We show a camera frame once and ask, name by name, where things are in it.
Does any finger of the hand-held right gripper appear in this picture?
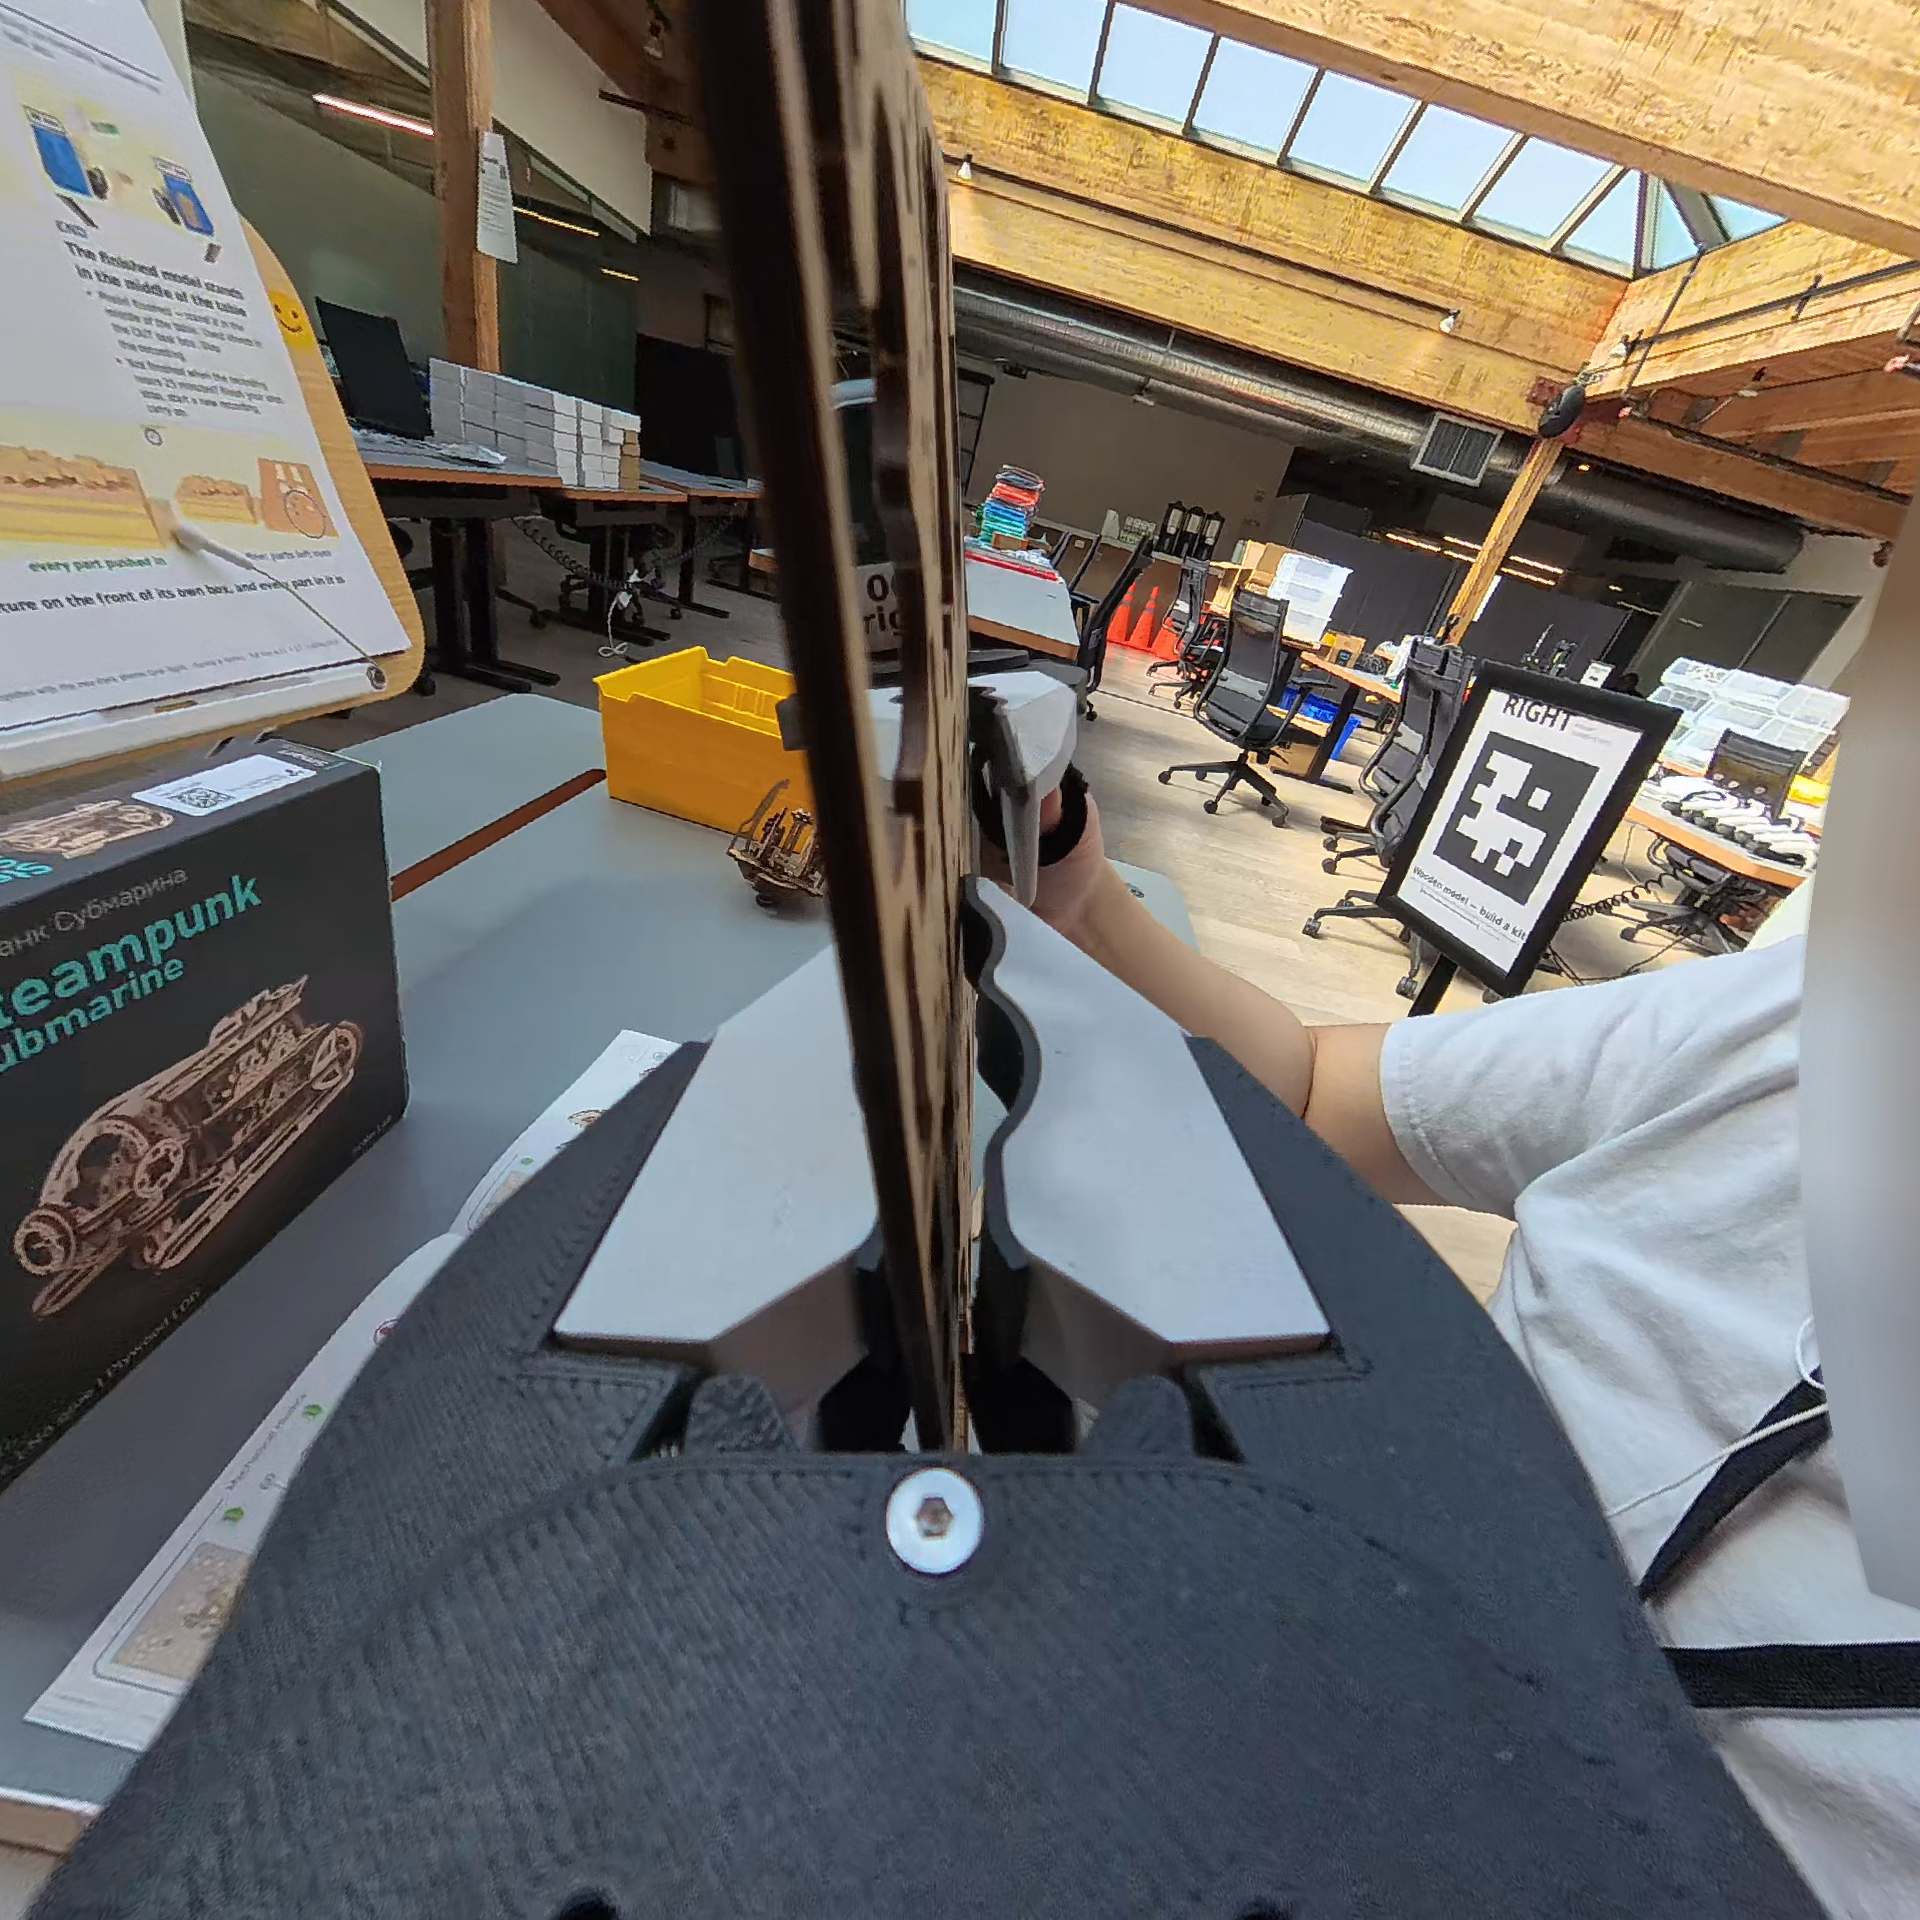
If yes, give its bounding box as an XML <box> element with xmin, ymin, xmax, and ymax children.
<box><xmin>776</xmin><ymin>689</ymin><xmax>912</xmax><ymax>788</ymax></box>
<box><xmin>967</xmin><ymin>666</ymin><xmax>1091</xmax><ymax>783</ymax></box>

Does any stack of clear plastic bins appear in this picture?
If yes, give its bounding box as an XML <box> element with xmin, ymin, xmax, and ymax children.
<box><xmin>1267</xmin><ymin>550</ymin><xmax>1353</xmax><ymax>645</ymax></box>

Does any person's right forearm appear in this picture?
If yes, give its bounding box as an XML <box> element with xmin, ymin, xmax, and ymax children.
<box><xmin>1048</xmin><ymin>877</ymin><xmax>1404</xmax><ymax>1208</ymax></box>

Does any person's right hand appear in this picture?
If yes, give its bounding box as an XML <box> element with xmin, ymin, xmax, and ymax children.
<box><xmin>1030</xmin><ymin>790</ymin><xmax>1150</xmax><ymax>944</ymax></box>

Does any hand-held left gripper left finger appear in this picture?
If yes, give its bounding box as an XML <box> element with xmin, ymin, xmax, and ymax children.
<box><xmin>551</xmin><ymin>944</ymin><xmax>903</xmax><ymax>1449</ymax></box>

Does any black harness strap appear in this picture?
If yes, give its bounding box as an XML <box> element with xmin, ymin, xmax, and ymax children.
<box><xmin>1639</xmin><ymin>1380</ymin><xmax>1920</xmax><ymax>1713</ymax></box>

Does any laser-cut wooden parts sheet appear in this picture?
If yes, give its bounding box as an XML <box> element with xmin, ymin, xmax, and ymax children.
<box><xmin>697</xmin><ymin>0</ymin><xmax>992</xmax><ymax>1454</ymax></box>

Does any framed black-white marker sign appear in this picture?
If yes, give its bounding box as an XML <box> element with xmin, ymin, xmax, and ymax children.
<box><xmin>1375</xmin><ymin>661</ymin><xmax>1681</xmax><ymax>1022</ymax></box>

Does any open instruction booklet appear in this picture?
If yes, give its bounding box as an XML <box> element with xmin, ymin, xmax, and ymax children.
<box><xmin>22</xmin><ymin>1026</ymin><xmax>684</xmax><ymax>1757</ymax></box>

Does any yellow plastic bin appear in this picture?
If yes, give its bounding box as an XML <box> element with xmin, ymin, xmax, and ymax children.
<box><xmin>595</xmin><ymin>645</ymin><xmax>819</xmax><ymax>834</ymax></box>

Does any stack of white boxes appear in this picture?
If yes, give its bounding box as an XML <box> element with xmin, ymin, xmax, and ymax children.
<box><xmin>428</xmin><ymin>357</ymin><xmax>644</xmax><ymax>490</ymax></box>

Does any partly built wooden model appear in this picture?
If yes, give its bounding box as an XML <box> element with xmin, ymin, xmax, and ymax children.
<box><xmin>726</xmin><ymin>778</ymin><xmax>830</xmax><ymax>910</ymax></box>

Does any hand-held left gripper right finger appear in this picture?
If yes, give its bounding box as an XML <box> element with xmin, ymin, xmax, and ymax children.
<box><xmin>960</xmin><ymin>877</ymin><xmax>1334</xmax><ymax>1454</ymax></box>

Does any black office chair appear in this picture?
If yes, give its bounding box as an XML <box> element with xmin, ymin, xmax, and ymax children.
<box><xmin>1303</xmin><ymin>642</ymin><xmax>1483</xmax><ymax>944</ymax></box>
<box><xmin>1158</xmin><ymin>589</ymin><xmax>1309</xmax><ymax>829</ymax></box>

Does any laminated instruction sheet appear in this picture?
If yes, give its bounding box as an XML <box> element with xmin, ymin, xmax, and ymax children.
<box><xmin>0</xmin><ymin>0</ymin><xmax>414</xmax><ymax>735</ymax></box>

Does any black model kit box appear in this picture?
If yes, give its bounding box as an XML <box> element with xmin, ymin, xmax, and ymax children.
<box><xmin>0</xmin><ymin>735</ymin><xmax>409</xmax><ymax>1487</ymax></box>

